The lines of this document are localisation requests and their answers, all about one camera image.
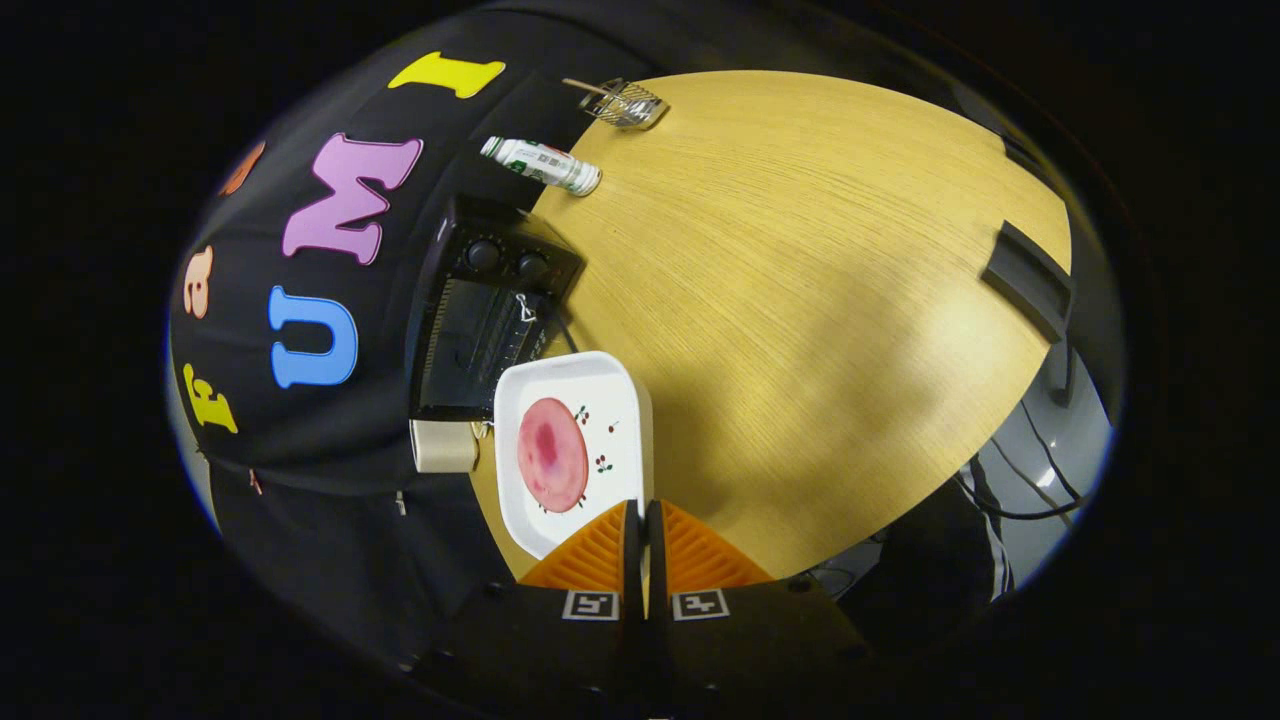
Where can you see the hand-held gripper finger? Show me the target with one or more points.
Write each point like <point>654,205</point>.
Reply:
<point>632,560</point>
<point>657,560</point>

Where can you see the pink ham slice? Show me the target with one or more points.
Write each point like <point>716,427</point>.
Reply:
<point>552,455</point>

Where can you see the white square plate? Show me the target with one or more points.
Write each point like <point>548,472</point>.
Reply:
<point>615,400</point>

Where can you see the black toaster oven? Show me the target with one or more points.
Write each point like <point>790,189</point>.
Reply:
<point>470,310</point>

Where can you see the white bread toaster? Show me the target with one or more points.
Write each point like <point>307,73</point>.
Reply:
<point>443,447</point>

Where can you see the black backdrop cloth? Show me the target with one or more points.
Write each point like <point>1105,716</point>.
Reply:
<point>400,260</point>

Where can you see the white green label bottle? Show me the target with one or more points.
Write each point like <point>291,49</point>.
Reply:
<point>540,165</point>

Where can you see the black chair armrest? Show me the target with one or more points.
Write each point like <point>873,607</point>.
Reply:
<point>1025,285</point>

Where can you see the wooden stick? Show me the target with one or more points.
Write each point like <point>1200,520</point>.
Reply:
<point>585,87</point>

